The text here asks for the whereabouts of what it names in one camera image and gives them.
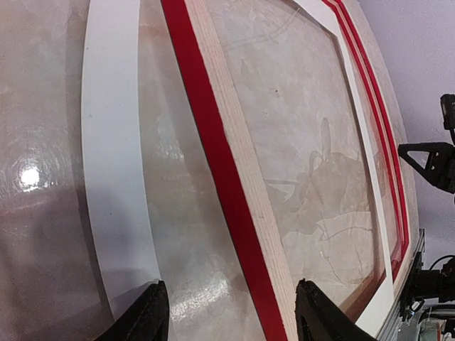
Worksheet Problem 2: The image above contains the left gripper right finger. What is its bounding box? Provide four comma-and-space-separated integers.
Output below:
295, 279, 376, 341

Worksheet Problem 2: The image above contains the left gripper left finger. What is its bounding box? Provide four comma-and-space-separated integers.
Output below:
95, 281, 169, 341

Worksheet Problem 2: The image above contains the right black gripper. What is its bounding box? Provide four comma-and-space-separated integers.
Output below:
397, 142, 454, 194

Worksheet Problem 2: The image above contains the red and wood picture frame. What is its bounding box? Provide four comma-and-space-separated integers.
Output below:
161, 1, 418, 340

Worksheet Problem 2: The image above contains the white mat board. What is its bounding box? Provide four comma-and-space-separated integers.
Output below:
80, 0, 395, 335

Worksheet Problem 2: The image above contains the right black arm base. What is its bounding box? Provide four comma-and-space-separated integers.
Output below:
400, 252, 454, 321

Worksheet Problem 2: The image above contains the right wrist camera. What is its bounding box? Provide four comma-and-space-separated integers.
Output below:
440, 94, 455, 130

